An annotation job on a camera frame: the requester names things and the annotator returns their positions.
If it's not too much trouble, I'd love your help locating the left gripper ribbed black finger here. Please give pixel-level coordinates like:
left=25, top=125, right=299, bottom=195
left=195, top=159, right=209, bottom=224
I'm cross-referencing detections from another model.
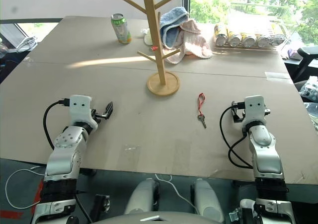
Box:
left=104, top=100, right=114, bottom=119

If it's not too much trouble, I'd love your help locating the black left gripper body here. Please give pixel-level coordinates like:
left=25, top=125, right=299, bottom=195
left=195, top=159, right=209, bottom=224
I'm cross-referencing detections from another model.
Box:
left=89, top=108, right=103, bottom=124

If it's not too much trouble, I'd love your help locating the clear tape patch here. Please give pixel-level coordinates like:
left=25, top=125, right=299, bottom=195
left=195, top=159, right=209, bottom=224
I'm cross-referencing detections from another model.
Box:
left=264, top=71, right=291, bottom=81

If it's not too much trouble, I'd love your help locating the black chair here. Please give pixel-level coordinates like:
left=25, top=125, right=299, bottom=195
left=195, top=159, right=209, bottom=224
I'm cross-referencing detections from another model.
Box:
left=292, top=47, right=318, bottom=83

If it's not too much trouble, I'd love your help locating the yellow drink can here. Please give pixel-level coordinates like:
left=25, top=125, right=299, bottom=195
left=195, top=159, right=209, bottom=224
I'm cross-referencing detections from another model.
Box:
left=241, top=29, right=257, bottom=49
left=227, top=26, right=243, bottom=48
left=214, top=23, right=228, bottom=47
left=256, top=30, right=271, bottom=49

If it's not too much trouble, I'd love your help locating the wooden tree-shaped hanger stand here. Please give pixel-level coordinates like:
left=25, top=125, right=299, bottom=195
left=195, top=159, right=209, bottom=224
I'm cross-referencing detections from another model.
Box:
left=118, top=0, right=182, bottom=97

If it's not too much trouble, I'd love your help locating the green drink can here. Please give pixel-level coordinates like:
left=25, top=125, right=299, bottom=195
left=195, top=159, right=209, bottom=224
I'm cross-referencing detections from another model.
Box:
left=110, top=13, right=132, bottom=45

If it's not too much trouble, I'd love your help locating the small white bottle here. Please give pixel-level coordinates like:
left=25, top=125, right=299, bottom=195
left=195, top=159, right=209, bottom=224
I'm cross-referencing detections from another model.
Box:
left=141, top=28, right=153, bottom=46

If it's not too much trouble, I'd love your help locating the pink knitted towel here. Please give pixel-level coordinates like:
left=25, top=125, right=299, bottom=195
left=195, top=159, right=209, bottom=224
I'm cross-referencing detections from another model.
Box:
left=164, top=18, right=214, bottom=65

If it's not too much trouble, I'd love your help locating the grey left robot leg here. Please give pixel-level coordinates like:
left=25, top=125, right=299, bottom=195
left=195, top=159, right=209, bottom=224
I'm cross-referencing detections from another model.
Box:
left=124, top=178, right=160, bottom=215

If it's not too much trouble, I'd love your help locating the grey robot leg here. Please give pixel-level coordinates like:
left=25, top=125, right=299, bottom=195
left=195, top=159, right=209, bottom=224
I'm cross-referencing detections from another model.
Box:
left=190, top=178, right=225, bottom=223
left=124, top=178, right=160, bottom=215

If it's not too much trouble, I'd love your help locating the grey right robot leg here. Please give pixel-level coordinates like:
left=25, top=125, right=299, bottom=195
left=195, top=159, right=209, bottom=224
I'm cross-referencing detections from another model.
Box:
left=190, top=178, right=225, bottom=223

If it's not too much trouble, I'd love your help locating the blue towel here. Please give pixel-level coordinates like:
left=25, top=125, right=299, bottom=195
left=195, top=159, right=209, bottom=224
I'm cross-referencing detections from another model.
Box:
left=159, top=6, right=190, bottom=49

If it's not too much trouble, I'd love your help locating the grey robot torso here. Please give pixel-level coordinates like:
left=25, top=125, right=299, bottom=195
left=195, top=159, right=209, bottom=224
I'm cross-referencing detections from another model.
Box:
left=93, top=210, right=226, bottom=224

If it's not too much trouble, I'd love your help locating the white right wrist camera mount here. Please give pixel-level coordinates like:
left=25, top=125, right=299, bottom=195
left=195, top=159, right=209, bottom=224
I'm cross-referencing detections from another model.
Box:
left=241, top=94, right=267, bottom=126

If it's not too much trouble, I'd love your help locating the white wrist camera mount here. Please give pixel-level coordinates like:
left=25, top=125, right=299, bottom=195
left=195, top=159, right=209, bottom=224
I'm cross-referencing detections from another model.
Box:
left=69, top=94, right=98, bottom=131
left=241, top=94, right=267, bottom=126

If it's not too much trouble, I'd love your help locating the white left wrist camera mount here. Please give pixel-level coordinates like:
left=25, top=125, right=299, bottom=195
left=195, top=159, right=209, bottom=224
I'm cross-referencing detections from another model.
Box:
left=69, top=94, right=98, bottom=131

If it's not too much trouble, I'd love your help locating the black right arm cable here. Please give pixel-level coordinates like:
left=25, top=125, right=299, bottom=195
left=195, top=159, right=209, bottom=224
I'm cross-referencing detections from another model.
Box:
left=219, top=100, right=254, bottom=169

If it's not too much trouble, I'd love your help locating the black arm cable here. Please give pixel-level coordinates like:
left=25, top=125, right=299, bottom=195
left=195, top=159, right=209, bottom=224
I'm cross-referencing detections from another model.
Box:
left=43, top=98, right=72, bottom=150
left=219, top=100, right=254, bottom=169

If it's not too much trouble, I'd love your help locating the key with red strap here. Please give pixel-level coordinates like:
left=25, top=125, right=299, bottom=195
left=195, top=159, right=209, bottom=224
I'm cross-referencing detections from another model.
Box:
left=197, top=92, right=208, bottom=129

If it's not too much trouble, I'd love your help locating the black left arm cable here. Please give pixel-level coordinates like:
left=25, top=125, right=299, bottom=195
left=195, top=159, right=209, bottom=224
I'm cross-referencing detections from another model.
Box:
left=43, top=98, right=72, bottom=150

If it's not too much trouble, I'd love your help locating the wire can rack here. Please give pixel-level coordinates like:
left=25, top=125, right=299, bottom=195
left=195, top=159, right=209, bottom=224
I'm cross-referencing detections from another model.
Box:
left=213, top=22, right=291, bottom=52

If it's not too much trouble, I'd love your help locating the white cable under table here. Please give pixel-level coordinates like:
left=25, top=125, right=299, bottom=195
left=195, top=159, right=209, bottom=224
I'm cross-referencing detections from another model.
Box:
left=155, top=173, right=200, bottom=211

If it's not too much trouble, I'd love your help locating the white coiled cable bundle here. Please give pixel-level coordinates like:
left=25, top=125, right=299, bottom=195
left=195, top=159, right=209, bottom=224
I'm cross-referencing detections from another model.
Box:
left=15, top=35, right=38, bottom=54

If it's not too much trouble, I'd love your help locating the thin white floor cable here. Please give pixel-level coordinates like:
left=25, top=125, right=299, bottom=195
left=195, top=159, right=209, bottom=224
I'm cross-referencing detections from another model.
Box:
left=4, top=165, right=46, bottom=210

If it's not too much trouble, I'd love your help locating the dark window frame post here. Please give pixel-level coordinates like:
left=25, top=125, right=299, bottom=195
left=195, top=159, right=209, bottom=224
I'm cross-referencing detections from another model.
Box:
left=179, top=0, right=191, bottom=24

